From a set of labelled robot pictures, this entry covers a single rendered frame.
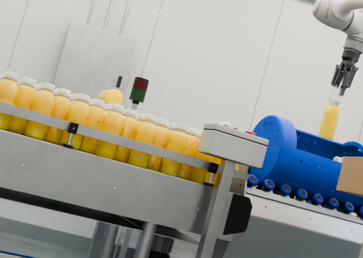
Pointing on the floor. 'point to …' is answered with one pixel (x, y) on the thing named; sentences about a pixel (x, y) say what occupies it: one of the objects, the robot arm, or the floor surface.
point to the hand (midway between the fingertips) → (336, 95)
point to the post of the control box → (216, 209)
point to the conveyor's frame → (111, 193)
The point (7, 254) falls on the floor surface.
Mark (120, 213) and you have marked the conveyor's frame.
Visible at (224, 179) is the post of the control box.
